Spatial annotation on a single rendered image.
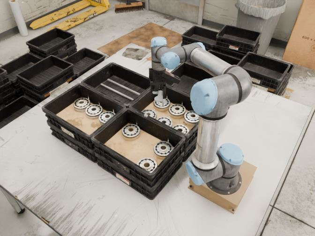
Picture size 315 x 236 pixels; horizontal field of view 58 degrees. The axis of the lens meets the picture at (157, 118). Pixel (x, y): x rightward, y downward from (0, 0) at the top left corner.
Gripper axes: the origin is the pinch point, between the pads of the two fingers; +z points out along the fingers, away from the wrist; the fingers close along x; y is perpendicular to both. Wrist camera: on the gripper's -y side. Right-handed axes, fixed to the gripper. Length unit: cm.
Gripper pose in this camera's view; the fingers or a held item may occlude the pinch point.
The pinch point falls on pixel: (163, 100)
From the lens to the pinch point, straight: 157.9
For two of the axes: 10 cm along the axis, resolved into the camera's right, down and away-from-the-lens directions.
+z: 0.2, 8.0, 6.0
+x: 1.6, 5.9, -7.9
